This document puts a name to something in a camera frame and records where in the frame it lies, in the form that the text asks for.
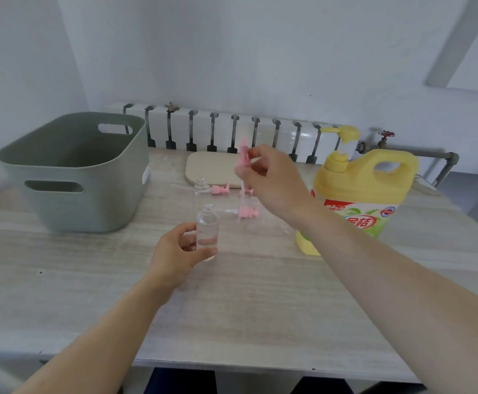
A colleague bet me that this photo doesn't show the person's right hand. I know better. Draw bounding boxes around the person's right hand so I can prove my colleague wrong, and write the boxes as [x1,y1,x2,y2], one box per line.
[234,144,314,227]

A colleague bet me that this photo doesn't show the person's left hand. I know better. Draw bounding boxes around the person's left hand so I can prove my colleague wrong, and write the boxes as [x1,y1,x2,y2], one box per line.
[146,222,218,292]

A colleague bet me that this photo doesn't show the clear plastic bottle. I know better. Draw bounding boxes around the clear plastic bottle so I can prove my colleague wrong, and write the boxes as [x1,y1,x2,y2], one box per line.
[196,204,219,262]
[193,178,212,210]

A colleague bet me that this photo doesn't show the person's left forearm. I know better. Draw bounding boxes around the person's left forearm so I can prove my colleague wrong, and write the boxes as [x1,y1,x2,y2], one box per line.
[13,278,174,394]

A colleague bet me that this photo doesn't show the person's right forearm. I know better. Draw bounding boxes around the person's right forearm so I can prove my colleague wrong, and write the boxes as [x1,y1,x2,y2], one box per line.
[294,201,478,394]

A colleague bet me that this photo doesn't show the beige cutting board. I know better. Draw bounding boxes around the beige cutting board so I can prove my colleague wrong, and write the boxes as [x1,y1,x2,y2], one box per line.
[184,151,260,189]

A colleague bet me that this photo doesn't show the white radiator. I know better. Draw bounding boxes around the white radiator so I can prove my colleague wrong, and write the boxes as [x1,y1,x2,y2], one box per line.
[104,102,346,164]

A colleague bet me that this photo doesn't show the yellow detergent jug with pump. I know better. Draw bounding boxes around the yellow detergent jug with pump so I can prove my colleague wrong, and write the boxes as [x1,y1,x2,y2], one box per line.
[295,126,419,257]

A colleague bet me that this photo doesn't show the grey-green plastic basket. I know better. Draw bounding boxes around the grey-green plastic basket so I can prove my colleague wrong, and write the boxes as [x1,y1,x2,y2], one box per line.
[0,112,151,234]

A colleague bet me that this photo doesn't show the grey pipe with red valve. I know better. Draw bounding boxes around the grey pipe with red valve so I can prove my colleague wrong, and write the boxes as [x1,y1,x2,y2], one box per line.
[356,130,460,188]

